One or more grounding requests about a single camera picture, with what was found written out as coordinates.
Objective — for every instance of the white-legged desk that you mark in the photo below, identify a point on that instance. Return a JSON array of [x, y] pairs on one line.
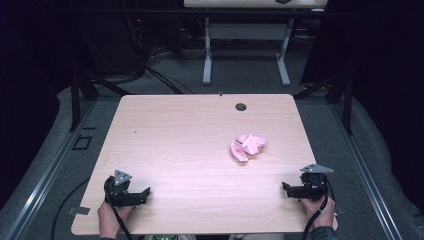
[[246, 30]]

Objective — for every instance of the grey metal floor rail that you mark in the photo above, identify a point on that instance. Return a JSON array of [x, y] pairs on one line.
[[363, 173], [50, 173]]

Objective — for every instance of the black metal stand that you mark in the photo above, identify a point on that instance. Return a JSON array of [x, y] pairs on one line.
[[343, 96], [80, 96]]

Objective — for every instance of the short black tape strip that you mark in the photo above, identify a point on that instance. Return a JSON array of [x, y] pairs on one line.
[[89, 128]]

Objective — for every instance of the person's right hand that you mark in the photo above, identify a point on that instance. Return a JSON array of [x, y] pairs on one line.
[[321, 213]]

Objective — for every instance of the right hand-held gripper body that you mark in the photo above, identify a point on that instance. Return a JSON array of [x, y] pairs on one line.
[[313, 186]]

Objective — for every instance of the small black device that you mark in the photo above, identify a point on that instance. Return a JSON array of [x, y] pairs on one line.
[[283, 1]]

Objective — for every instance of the person's left hand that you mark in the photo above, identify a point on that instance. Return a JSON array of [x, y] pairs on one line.
[[110, 220]]

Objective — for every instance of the pink sock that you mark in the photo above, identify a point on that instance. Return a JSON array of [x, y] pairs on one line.
[[247, 147]]

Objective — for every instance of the black horizontal metal bar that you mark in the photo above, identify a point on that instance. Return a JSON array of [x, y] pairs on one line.
[[200, 12]]

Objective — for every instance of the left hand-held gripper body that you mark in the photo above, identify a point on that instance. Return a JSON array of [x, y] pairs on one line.
[[117, 191]]

